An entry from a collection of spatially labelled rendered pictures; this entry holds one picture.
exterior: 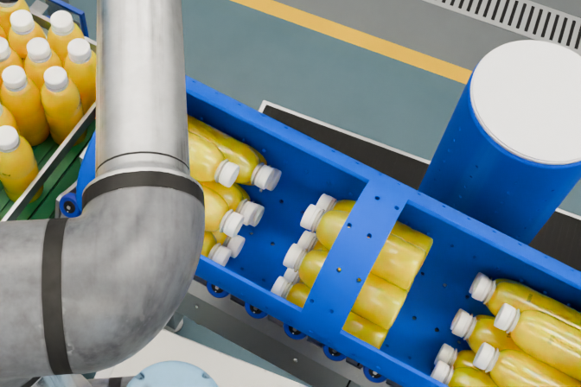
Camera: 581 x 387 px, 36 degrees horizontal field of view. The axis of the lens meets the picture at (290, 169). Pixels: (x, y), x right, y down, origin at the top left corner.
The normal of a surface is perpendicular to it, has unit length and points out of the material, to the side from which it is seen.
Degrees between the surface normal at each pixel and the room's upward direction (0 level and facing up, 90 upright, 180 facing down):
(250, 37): 0
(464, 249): 73
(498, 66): 0
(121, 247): 12
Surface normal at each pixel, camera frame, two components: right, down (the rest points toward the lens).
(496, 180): -0.49, 0.74
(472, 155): -0.85, 0.43
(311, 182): -0.41, 0.43
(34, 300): 0.11, -0.07
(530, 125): 0.08, -0.48
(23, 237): 0.03, -0.81
